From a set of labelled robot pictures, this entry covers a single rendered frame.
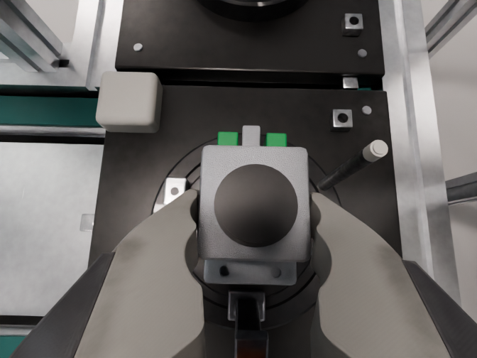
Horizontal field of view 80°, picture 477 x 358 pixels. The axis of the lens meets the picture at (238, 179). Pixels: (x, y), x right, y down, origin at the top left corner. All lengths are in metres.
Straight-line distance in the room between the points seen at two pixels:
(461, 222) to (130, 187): 0.36
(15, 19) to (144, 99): 0.11
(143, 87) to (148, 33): 0.07
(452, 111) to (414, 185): 0.19
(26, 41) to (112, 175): 0.12
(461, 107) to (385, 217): 0.25
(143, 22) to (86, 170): 0.15
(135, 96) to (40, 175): 0.15
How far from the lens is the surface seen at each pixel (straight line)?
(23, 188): 0.35
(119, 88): 0.25
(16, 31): 0.29
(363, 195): 0.25
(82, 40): 0.33
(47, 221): 0.33
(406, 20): 0.35
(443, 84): 0.47
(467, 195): 0.32
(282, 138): 0.17
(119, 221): 0.24
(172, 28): 0.30
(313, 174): 0.22
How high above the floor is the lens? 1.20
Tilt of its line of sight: 77 degrees down
